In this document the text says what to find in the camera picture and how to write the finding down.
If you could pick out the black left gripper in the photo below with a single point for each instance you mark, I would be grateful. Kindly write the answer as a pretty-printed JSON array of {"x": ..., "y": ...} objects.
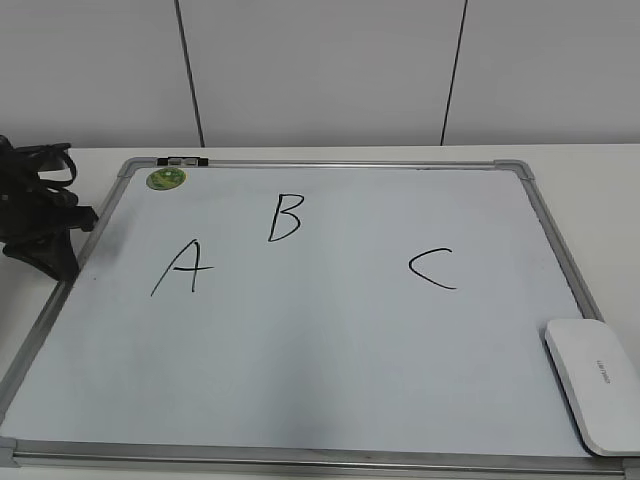
[{"x": 34, "y": 184}]

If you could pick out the white rectangular eraser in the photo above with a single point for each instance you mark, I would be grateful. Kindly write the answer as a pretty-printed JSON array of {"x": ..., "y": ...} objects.
[{"x": 600, "y": 383}]

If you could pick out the round green sticker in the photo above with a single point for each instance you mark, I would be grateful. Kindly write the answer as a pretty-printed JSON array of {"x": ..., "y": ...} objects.
[{"x": 165, "y": 179}]

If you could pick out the black and silver board clip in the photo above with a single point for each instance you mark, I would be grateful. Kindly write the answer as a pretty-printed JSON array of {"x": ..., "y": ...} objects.
[{"x": 182, "y": 161}]

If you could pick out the white whiteboard with grey frame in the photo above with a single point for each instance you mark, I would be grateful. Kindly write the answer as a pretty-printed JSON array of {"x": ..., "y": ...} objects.
[{"x": 309, "y": 316}]

